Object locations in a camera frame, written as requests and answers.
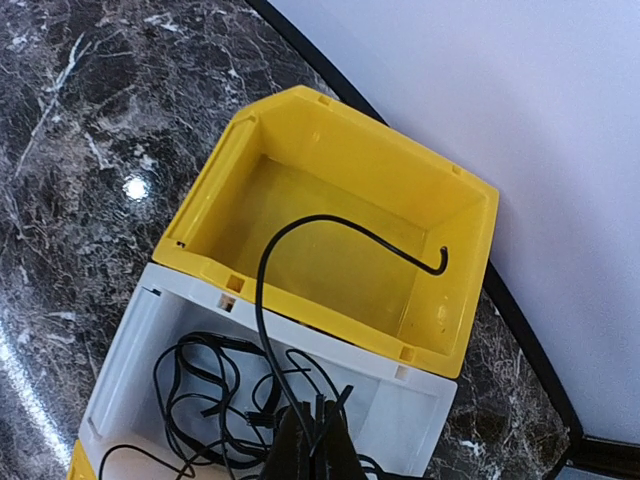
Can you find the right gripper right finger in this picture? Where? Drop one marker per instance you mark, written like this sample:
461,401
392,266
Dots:
334,454

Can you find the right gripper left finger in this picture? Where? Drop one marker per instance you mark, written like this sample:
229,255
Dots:
289,457

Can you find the near yellow plastic bin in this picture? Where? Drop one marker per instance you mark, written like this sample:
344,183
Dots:
80,468

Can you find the far yellow plastic bin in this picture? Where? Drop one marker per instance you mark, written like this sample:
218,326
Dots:
369,236

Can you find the white plastic bin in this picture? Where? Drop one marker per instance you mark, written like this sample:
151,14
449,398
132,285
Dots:
187,352

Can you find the yellow plastic bin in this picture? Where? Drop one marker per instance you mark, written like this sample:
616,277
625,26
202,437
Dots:
80,468
369,236

